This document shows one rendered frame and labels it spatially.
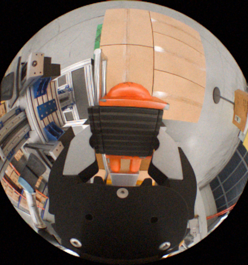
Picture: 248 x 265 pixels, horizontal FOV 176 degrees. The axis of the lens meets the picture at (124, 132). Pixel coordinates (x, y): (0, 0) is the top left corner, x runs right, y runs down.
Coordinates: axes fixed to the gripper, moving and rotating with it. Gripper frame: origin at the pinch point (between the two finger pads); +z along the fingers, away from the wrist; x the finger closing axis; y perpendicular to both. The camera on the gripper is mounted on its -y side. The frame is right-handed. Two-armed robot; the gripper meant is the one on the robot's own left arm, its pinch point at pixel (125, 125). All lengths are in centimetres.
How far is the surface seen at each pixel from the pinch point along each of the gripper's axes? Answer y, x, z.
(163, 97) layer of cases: 1, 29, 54
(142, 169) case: 31.6, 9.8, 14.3
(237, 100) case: -40, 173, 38
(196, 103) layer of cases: -2, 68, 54
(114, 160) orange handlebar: 6.5, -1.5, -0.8
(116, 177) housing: 11.6, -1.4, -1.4
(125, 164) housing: 10.2, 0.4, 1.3
